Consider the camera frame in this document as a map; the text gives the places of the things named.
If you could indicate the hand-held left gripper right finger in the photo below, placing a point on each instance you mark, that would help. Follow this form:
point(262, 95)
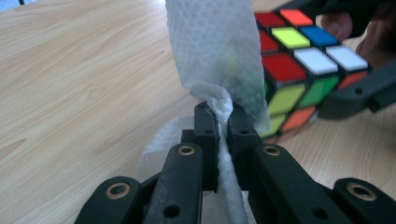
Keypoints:
point(243, 140)

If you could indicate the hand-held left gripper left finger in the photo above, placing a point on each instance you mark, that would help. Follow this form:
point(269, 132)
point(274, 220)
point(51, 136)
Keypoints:
point(205, 140)

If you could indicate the multicoloured puzzle cube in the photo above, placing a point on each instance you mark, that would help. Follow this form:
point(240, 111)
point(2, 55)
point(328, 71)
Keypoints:
point(283, 68)

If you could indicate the white wet wipe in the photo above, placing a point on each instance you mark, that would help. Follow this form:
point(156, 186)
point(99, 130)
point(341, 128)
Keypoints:
point(214, 46)

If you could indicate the blue wet wipes packet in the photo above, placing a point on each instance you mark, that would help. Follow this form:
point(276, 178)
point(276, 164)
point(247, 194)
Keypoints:
point(12, 3)

